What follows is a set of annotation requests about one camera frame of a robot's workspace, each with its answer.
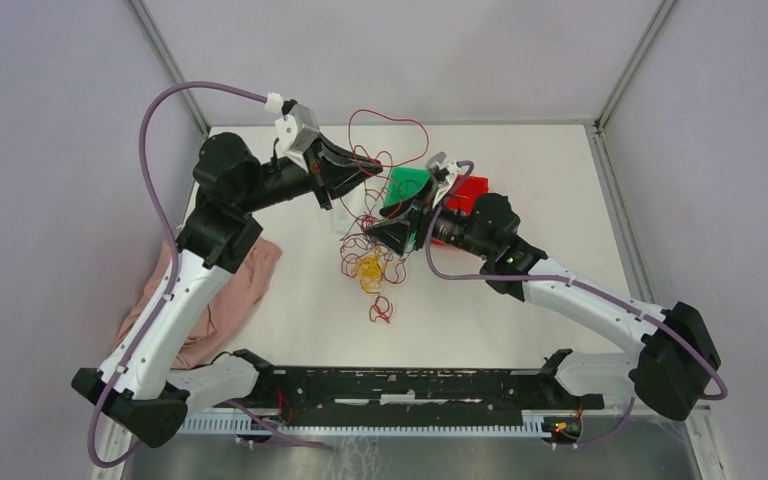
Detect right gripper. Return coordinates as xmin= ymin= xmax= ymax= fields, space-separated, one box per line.
xmin=366 ymin=176 xmax=494 ymax=259

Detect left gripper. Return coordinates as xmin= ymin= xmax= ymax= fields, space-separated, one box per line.
xmin=238 ymin=131 xmax=384 ymax=213

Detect red thin cable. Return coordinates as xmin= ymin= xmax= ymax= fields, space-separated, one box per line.
xmin=337 ymin=108 xmax=432 ymax=325

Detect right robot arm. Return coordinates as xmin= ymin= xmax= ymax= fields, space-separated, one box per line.
xmin=364 ymin=190 xmax=729 ymax=421

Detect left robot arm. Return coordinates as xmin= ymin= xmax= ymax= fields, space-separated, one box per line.
xmin=72 ymin=132 xmax=383 ymax=448

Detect green plastic tray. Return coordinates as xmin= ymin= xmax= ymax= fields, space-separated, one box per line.
xmin=383 ymin=167 xmax=429 ymax=207

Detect clear plastic tray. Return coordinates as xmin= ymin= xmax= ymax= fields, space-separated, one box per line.
xmin=329 ymin=188 xmax=369 ymax=238

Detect red plastic tray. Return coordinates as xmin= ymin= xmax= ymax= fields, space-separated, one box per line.
xmin=417 ymin=177 xmax=489 ymax=254

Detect pink cloth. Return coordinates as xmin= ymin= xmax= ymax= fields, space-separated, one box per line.
xmin=112 ymin=238 xmax=283 ymax=371

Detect tangled cable pile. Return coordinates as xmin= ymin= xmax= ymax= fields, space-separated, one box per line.
xmin=337 ymin=185 xmax=412 ymax=325

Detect yellow thin cable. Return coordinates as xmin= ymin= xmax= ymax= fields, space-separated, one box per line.
xmin=352 ymin=250 xmax=388 ymax=293

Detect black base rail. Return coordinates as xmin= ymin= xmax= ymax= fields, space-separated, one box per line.
xmin=243 ymin=366 xmax=605 ymax=427

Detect white cable duct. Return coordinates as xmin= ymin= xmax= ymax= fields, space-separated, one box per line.
xmin=179 ymin=411 xmax=551 ymax=439

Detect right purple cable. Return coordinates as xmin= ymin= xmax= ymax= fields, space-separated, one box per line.
xmin=424 ymin=160 xmax=730 ymax=450

